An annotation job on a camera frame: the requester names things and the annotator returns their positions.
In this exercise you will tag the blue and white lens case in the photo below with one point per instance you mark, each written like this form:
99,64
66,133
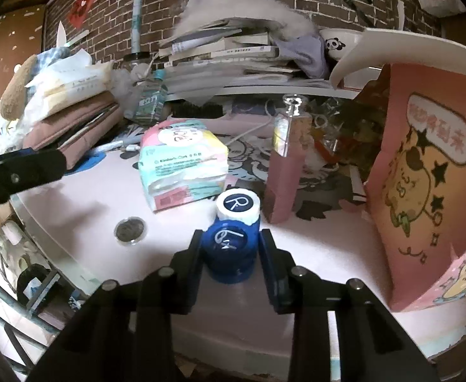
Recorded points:
233,242

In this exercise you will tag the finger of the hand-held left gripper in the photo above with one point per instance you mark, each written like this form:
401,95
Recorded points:
29,169

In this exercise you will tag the lavender cloth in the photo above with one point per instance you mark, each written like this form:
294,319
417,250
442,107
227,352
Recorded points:
304,53

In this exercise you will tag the rolled blue poster tube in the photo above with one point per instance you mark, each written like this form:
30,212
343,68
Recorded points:
137,12

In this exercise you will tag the pink paper bag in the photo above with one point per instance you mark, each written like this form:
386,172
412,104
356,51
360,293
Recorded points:
424,191

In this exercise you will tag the coin in clear capsule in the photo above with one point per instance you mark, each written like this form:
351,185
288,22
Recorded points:
129,230

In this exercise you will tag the white panda bowl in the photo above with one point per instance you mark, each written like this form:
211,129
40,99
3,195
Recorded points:
342,41

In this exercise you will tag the pink perfume bottle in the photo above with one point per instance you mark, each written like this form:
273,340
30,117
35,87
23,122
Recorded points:
283,167

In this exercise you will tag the pastel tissue pack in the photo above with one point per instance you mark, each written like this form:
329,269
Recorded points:
183,163

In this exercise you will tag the grey fluffy fur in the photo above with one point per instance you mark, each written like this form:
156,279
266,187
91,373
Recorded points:
244,10

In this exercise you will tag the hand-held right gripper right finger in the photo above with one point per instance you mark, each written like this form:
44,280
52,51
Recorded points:
268,270

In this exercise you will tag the brown fabric pouch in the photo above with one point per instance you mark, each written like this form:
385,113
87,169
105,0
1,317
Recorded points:
73,129

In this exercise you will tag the white shelf board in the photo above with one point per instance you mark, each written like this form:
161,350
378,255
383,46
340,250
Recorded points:
256,91

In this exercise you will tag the beige plush toy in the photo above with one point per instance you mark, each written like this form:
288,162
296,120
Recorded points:
16,87

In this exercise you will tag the red paper wall decoration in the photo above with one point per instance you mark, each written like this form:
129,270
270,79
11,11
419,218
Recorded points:
80,7

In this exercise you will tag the teal labelled plastic bottle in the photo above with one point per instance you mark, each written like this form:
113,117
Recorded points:
150,101

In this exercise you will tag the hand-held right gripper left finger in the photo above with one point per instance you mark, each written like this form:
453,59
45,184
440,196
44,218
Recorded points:
196,270

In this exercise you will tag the stack of books and papers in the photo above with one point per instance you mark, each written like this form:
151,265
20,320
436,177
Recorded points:
225,53

